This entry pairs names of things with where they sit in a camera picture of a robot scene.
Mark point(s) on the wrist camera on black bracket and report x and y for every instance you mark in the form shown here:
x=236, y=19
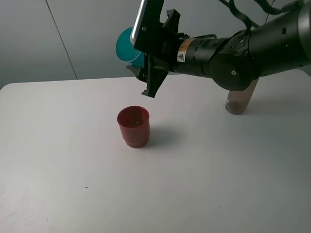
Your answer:
x=145, y=35

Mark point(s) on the red plastic cup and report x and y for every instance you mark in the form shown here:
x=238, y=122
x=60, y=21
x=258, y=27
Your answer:
x=134, y=126

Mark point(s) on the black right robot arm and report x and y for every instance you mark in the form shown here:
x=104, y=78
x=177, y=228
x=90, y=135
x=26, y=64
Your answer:
x=233, y=63

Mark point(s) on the blue translucent plastic cup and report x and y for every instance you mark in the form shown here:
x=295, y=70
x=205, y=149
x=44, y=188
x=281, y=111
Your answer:
x=126, y=52

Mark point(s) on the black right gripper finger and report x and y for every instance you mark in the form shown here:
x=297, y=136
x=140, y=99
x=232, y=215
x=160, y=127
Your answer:
x=153, y=74
x=169, y=29

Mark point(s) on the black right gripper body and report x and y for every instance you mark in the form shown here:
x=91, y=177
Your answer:
x=167, y=51

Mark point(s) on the clear brown plastic bottle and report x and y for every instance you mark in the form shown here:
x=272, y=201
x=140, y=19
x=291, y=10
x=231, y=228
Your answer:
x=237, y=101

